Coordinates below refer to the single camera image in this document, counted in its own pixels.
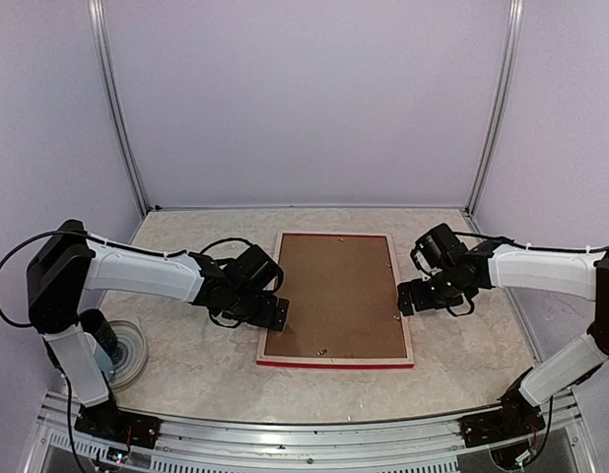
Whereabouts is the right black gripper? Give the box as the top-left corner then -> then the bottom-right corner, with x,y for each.
397,268 -> 471,316

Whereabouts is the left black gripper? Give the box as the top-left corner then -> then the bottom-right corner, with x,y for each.
222,290 -> 289,331

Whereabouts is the red wooden picture frame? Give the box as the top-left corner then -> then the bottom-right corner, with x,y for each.
255,230 -> 417,371

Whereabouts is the brown backing board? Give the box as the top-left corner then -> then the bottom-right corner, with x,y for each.
263,233 -> 409,360

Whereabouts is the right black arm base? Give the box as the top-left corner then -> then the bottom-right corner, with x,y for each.
459,386 -> 546,448

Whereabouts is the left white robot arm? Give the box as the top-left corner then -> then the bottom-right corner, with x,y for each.
27,220 -> 289,439

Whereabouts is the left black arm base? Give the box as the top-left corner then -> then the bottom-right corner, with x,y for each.
75,399 -> 162,449

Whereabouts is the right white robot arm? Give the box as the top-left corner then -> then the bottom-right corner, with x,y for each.
397,224 -> 609,438

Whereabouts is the clear tape roll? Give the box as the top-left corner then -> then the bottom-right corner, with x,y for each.
109,319 -> 149,391

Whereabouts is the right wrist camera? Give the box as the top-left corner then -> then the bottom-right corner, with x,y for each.
410,248 -> 432,276

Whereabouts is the front aluminium rail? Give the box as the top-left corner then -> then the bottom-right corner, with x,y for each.
26,388 -> 599,473

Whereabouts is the right aluminium post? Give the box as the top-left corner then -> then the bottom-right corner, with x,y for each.
465,0 -> 524,219

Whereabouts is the aluminium post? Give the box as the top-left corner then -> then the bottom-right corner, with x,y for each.
88,0 -> 151,218
465,0 -> 524,219

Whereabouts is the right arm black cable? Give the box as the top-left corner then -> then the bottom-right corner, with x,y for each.
451,230 -> 609,464

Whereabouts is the left aluminium post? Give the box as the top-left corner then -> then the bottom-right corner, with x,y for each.
88,0 -> 151,218

